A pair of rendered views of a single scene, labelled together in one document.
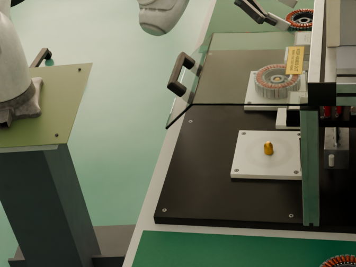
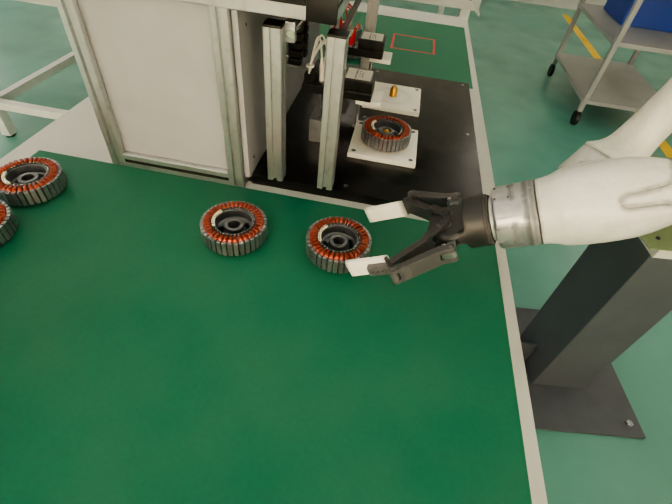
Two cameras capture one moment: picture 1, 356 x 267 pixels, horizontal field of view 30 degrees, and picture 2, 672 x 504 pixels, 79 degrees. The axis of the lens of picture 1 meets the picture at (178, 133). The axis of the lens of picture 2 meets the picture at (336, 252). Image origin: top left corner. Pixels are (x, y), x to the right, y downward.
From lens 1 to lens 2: 2.26 m
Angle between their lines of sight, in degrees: 96
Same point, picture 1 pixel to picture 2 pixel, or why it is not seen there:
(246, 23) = (433, 285)
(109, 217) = (551, 448)
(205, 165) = (442, 102)
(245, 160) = (410, 94)
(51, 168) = not seen: hidden behind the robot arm
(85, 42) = not seen: outside the picture
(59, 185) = (589, 253)
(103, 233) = (545, 415)
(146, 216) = (474, 94)
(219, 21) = (484, 301)
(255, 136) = (404, 106)
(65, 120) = not seen: hidden behind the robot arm
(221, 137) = (434, 117)
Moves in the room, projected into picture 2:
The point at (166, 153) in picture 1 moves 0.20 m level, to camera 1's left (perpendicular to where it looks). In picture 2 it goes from (479, 126) to (547, 127)
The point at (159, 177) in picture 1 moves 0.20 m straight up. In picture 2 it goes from (477, 113) to (504, 37)
